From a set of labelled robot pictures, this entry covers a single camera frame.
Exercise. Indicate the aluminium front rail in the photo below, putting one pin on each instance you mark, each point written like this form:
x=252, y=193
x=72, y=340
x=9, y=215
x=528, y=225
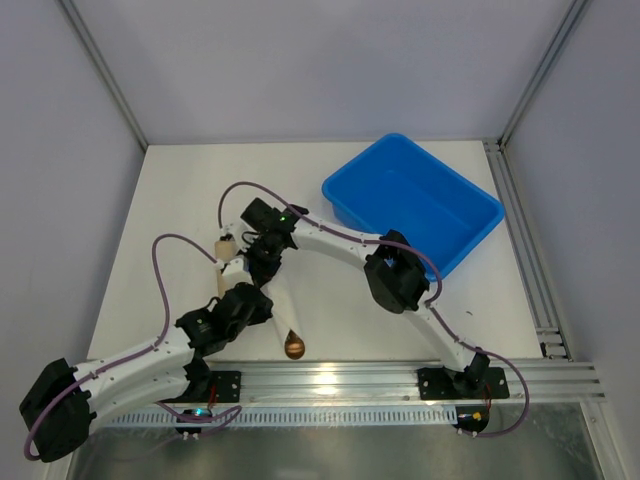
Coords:
x=306, y=383

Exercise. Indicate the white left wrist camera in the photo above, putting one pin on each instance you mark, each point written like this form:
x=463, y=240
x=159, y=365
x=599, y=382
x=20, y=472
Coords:
x=234, y=272

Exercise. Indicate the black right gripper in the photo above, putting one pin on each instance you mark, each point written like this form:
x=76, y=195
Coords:
x=265, y=265

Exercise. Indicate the aluminium frame post left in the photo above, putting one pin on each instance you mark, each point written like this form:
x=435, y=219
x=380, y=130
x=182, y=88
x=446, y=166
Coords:
x=89, y=45

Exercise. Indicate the blue plastic bin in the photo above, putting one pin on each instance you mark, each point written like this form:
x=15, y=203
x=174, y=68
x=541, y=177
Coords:
x=396, y=184

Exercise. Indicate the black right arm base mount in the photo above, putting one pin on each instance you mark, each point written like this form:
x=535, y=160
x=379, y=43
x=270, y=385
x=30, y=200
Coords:
x=443, y=384

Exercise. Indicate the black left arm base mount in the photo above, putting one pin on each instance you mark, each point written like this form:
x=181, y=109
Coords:
x=218, y=387

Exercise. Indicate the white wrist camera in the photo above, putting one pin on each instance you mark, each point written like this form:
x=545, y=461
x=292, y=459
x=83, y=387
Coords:
x=231, y=232
x=234, y=272

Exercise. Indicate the beige utensil holder case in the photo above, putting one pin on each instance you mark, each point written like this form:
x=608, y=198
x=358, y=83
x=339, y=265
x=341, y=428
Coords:
x=224, y=251

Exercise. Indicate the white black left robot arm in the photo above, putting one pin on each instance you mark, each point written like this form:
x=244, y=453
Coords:
x=67, y=403

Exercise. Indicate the aluminium frame post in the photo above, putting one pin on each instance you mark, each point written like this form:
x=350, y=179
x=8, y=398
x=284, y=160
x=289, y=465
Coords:
x=567, y=26
x=89, y=45

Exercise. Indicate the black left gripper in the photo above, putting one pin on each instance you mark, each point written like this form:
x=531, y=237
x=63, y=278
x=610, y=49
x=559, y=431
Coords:
x=254, y=307

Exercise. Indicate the copper spoon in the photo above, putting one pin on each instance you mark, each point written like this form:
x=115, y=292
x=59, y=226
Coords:
x=294, y=346

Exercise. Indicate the aluminium frame post right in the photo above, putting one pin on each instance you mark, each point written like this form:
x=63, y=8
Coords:
x=567, y=26

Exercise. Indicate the white slotted cable duct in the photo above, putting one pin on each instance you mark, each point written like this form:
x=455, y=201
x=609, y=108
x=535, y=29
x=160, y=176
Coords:
x=324, y=416

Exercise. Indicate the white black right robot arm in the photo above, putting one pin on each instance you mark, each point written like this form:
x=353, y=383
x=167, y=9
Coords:
x=395, y=273

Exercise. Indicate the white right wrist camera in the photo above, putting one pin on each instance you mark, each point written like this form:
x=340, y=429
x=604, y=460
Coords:
x=231, y=232

